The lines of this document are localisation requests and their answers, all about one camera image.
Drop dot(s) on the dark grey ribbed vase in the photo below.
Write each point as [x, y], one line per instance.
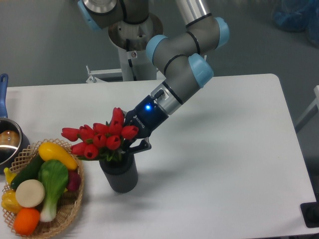
[122, 176]

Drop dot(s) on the yellow bell pepper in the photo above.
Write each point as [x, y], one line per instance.
[9, 202]

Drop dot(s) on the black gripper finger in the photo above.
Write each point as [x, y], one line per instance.
[143, 146]
[128, 116]

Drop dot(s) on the woven wicker basket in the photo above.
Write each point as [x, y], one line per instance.
[68, 205]

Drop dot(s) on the orange fruit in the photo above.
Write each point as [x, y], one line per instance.
[26, 221]

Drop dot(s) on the steel pot blue handle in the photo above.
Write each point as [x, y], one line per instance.
[12, 138]

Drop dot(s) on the red tulip bouquet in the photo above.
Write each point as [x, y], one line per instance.
[101, 141]

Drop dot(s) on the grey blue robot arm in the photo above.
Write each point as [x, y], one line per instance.
[179, 59]

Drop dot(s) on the purple red onion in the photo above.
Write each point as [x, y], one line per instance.
[74, 181]

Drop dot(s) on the yellow squash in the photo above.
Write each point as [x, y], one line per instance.
[52, 151]

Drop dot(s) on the black clamp table edge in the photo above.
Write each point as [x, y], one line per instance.
[310, 212]

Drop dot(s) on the white furniture leg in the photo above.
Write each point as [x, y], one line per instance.
[309, 112]

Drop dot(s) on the yellow banana tip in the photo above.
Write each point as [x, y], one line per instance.
[9, 175]

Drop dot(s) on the green cucumber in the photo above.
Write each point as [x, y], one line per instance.
[30, 171]

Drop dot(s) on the green bok choy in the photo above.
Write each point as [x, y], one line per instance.
[54, 176]

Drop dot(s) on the blue plastic bag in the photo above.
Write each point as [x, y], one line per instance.
[298, 16]

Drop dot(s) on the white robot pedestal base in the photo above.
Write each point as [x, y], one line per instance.
[131, 41]

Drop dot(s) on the white round radish slice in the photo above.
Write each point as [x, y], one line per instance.
[30, 193]

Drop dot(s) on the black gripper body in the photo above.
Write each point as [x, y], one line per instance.
[148, 116]

